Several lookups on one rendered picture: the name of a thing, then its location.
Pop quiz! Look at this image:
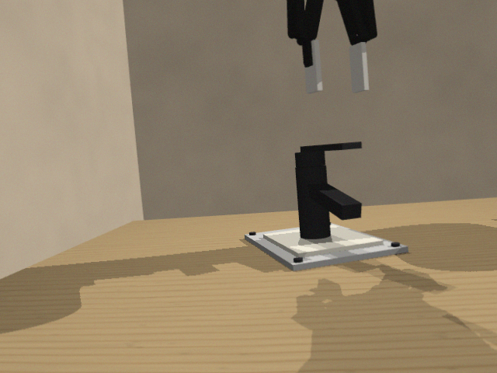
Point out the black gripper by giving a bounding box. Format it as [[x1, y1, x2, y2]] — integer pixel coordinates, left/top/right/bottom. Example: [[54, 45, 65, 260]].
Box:
[[287, 0, 377, 94]]

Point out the black faucet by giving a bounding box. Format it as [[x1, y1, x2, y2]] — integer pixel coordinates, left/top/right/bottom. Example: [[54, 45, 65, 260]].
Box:
[[263, 141, 384, 257]]

